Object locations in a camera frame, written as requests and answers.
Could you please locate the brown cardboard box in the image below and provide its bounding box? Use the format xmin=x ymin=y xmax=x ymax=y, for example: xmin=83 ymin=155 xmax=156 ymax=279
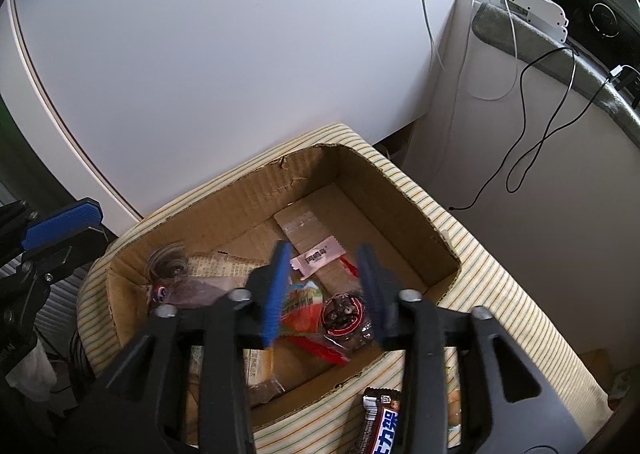
xmin=81 ymin=144 xmax=460 ymax=453

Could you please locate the colourful snack packet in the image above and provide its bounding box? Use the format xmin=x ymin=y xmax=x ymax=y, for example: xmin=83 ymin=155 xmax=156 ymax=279
xmin=280 ymin=281 xmax=324 ymax=336

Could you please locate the small red-edged snack bag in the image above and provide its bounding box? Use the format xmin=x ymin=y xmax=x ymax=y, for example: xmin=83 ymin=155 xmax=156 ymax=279
xmin=280 ymin=277 xmax=373 ymax=366

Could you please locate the pink snack packet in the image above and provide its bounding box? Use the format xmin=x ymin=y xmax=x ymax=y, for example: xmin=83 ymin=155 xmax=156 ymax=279
xmin=290 ymin=236 xmax=346 ymax=281

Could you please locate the dark dates clear bag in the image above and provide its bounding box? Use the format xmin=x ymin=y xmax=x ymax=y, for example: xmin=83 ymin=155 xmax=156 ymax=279
xmin=145 ymin=244 xmax=235 ymax=309

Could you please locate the white power strip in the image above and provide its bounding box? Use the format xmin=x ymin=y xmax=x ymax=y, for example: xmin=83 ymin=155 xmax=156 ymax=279
xmin=509 ymin=0 xmax=568 ymax=43

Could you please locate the snickers bar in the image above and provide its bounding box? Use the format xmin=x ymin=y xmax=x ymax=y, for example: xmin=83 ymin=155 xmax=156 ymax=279
xmin=352 ymin=388 xmax=401 ymax=454

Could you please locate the white cable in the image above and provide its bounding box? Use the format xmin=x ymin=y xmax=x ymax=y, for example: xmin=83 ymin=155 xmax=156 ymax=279
xmin=406 ymin=0 xmax=522 ymax=170

